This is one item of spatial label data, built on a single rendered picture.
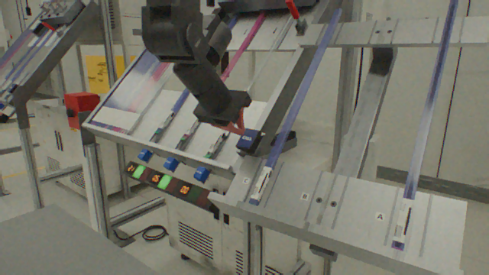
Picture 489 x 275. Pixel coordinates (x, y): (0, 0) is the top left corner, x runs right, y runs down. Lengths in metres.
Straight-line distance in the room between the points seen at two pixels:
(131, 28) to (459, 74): 2.10
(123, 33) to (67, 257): 1.65
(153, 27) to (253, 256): 0.53
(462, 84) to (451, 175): 0.62
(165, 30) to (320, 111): 2.34
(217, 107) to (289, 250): 0.68
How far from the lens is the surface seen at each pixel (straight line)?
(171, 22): 0.46
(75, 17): 2.08
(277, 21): 1.00
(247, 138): 0.66
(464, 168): 2.56
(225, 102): 0.55
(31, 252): 0.76
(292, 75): 0.79
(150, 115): 0.99
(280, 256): 1.14
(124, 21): 2.17
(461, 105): 2.47
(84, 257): 0.70
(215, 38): 0.54
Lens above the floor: 0.98
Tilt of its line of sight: 16 degrees down
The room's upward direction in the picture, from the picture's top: straight up
